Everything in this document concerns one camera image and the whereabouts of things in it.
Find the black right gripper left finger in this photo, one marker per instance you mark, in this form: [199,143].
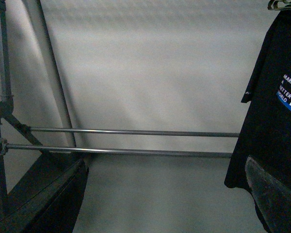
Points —
[48,197]

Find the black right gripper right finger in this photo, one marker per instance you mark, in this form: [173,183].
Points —
[271,190]

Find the olive clothes hanger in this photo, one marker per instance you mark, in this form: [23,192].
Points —
[279,5]

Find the black printed t-shirt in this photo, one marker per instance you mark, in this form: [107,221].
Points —
[266,131]

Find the grey curved pipe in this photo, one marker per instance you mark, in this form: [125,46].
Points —
[36,14]

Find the lower metal rack rail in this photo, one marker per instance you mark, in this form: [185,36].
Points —
[197,154]

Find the metal rack rail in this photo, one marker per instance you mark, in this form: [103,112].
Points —
[135,132]
[197,154]

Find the metal rack upright frame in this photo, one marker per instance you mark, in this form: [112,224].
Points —
[7,108]

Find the upper metal rack rail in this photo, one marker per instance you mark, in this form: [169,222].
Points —
[135,132]

